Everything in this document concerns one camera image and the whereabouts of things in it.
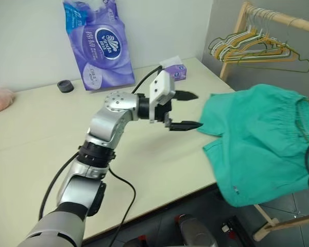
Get small purple tissue box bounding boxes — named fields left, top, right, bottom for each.
left=159, top=55, right=189, bottom=83

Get black round tape roll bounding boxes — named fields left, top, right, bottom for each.
left=57, top=79, right=75, bottom=94

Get purple Vinda tissue pack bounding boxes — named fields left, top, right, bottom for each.
left=62, top=0, right=135, bottom=92

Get large dark rounded shape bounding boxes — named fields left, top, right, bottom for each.
left=174, top=213, right=220, bottom=247

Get white wire hanger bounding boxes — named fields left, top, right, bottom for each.
left=210, top=25, right=292, bottom=59

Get small dark rounded shape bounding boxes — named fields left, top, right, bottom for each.
left=124, top=232, right=150, bottom=247

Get green shorts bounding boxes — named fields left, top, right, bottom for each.
left=196, top=83, right=309, bottom=208

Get black floor device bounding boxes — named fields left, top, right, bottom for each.
left=219, top=217, right=244, bottom=241

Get wooden clothes rack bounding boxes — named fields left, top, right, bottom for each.
left=219, top=1, right=309, bottom=242

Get pink cloth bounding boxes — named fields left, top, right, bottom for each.
left=0, top=87, right=15, bottom=115

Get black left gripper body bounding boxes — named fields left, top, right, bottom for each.
left=154, top=99, right=175, bottom=124

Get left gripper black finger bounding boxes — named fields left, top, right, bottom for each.
left=163, top=112, right=205, bottom=133
left=174, top=90, right=199, bottom=101

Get bunch of hangers on rack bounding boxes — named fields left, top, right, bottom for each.
left=213, top=32, right=300, bottom=63

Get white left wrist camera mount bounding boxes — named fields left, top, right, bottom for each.
left=148, top=69, right=177, bottom=125

